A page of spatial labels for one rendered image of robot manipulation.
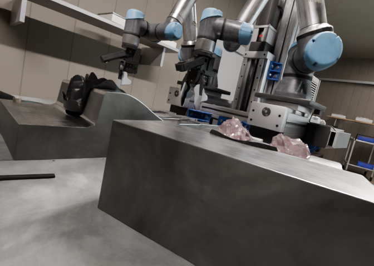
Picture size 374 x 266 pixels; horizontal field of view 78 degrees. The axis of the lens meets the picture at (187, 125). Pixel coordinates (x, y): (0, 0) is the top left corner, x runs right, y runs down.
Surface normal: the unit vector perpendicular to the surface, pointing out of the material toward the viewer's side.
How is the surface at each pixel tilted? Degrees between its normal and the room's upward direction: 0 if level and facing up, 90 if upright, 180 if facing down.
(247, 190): 90
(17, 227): 0
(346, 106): 90
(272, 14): 90
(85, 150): 90
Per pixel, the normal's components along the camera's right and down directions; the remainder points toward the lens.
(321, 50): -0.07, 0.23
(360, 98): -0.69, -0.06
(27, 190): 0.21, -0.97
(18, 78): 0.69, 0.23
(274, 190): -0.47, 0.00
